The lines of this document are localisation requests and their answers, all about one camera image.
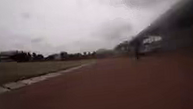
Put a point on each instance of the red running track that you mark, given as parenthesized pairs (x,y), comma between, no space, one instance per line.
(114,89)

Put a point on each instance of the person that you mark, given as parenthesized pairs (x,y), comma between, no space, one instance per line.
(137,50)

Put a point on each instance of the row of trees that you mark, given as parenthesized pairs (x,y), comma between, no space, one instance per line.
(51,56)

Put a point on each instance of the pale concrete kerb strip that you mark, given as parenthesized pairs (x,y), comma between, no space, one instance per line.
(30,80)

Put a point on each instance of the dry grass field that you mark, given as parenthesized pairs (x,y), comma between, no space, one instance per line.
(22,70)

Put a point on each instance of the dark grandstand building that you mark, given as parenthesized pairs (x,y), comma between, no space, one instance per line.
(182,26)

